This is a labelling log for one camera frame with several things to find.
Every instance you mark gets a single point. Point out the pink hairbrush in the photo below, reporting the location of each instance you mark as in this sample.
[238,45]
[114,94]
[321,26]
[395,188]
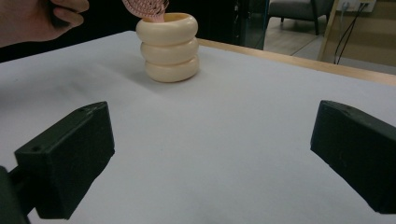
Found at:
[146,7]

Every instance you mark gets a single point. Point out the grey chair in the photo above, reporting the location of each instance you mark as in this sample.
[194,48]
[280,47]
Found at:
[299,9]

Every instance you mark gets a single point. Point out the white power strip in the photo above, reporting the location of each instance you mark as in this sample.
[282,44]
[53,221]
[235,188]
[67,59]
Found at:
[358,4]

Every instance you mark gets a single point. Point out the wooden table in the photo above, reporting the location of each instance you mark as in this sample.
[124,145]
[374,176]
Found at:
[311,63]

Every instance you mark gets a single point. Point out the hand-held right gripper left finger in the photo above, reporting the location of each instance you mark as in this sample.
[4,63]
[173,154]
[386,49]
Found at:
[67,158]

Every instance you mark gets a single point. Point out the white table cover sheet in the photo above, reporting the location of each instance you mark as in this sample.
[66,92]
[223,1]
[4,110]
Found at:
[218,140]

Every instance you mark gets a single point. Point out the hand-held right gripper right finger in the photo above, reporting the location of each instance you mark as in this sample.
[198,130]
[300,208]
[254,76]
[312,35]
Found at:
[358,155]

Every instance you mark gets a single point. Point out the black cabinet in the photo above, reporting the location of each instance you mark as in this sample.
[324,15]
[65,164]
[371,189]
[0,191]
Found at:
[249,21]

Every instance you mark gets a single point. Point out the cream ribbed cup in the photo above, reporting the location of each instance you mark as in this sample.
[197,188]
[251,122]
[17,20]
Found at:
[169,49]

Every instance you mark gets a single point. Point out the light wooden cabinet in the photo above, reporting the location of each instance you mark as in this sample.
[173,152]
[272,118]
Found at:
[373,37]

